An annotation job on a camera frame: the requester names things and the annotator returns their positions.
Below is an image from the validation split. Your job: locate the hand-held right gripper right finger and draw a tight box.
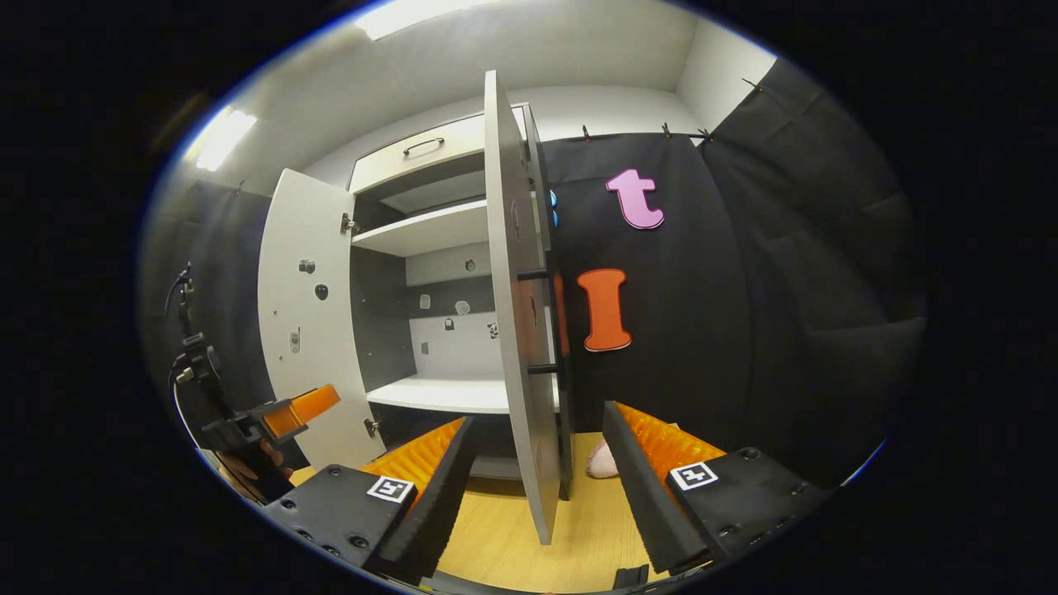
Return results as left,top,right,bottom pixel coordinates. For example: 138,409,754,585
602,401,832,579

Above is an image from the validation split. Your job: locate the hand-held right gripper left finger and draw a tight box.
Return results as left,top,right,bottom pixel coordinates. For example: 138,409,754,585
263,416,478,583

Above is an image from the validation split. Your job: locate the beige cabinet door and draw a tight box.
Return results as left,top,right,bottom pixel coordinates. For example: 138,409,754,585
258,168,388,472
484,70,575,546

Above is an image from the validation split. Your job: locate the beige double-door shoe cabinet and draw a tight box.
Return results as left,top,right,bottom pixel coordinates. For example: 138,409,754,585
341,103,563,480

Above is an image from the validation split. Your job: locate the pink mushroom plush toy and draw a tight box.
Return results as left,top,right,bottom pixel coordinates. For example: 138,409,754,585
587,438,621,480

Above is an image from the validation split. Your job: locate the small ceiling light panel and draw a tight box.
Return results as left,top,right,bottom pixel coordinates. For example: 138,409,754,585
183,106,259,173

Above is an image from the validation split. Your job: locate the black backdrop cloth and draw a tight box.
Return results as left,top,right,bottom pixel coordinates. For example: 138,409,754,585
136,58,927,488

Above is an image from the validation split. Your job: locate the long ceiling light panel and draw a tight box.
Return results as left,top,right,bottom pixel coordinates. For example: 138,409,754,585
355,0,497,40

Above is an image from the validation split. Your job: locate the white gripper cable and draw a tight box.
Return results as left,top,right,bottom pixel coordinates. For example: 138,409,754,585
170,372,203,449

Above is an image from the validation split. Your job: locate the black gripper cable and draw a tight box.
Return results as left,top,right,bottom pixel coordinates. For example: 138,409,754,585
163,263,195,333

